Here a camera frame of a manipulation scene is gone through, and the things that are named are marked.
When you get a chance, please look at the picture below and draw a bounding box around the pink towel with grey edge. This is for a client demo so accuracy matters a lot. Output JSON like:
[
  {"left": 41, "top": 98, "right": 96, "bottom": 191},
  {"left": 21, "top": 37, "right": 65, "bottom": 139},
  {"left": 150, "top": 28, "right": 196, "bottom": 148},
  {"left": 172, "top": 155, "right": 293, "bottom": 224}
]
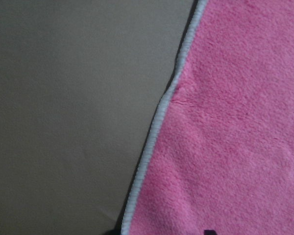
[{"left": 121, "top": 0, "right": 294, "bottom": 235}]

